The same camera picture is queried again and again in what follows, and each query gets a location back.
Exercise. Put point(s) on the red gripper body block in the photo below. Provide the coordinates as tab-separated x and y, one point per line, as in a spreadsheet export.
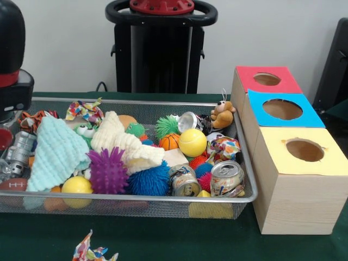
4	138

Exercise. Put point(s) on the mint green knitted cloth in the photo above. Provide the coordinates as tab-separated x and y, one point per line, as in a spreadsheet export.
57	152

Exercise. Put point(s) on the colourful polka dot cloth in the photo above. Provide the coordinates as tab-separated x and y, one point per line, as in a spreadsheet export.
84	110

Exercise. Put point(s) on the purple spiky ball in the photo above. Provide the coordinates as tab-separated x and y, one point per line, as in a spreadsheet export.
108	170

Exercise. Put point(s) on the cream knitted cloth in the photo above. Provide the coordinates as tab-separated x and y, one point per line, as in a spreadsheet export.
122	144

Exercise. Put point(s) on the colourful patchwork cloth scrap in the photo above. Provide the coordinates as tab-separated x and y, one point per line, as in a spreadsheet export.
95	252

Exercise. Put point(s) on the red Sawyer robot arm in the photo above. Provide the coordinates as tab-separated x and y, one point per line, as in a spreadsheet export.
13	65

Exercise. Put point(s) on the clear mesh bin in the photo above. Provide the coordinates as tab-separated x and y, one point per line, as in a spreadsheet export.
136	209

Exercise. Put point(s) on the wooden box with three holes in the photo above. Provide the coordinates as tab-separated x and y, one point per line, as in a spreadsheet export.
299	201

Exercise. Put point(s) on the grey plastic toy robot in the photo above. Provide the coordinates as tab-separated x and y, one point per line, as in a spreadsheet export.
20	149

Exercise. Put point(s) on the small brown football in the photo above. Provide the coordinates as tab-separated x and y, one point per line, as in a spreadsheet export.
13	184

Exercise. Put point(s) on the green fuzzy toy with eyes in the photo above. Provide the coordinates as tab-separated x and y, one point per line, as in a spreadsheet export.
86	132
167	126

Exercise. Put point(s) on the plain yellow ball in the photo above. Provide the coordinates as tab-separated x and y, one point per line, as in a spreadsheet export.
77	186

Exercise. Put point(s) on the small orange basketball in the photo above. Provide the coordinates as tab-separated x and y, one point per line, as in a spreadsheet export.
169	142

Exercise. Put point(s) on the dark green table cloth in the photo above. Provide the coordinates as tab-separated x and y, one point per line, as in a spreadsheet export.
163	239

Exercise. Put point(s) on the yellow tennis ball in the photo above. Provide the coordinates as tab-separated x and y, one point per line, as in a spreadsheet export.
193	142

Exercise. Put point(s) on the silver drink can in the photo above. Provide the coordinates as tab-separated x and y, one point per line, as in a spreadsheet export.
227	178

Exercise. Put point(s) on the black office chair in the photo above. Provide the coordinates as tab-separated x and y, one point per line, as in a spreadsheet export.
334	70

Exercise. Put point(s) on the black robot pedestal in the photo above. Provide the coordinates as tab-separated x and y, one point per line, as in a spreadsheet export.
157	60

